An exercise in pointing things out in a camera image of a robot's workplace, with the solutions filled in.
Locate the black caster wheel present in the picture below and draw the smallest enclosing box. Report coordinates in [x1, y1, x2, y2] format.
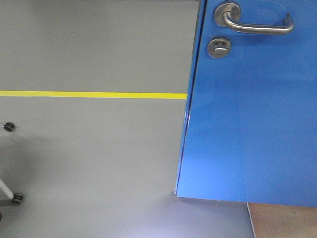
[3, 122, 15, 132]

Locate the plywood base platform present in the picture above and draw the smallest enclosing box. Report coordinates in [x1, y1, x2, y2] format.
[247, 203, 317, 238]

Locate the metal thumb-turn lock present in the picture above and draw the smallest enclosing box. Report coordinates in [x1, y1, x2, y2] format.
[207, 37, 231, 59]

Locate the blue door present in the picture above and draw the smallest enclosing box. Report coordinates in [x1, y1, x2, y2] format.
[175, 0, 317, 207]

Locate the white table leg with caster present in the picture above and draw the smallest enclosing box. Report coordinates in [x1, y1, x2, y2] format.
[0, 180, 24, 207]

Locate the yellow floor tape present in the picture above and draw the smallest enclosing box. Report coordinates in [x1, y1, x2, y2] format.
[0, 90, 187, 100]

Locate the metal door handle inner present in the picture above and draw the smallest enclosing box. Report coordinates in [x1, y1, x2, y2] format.
[213, 0, 295, 35]

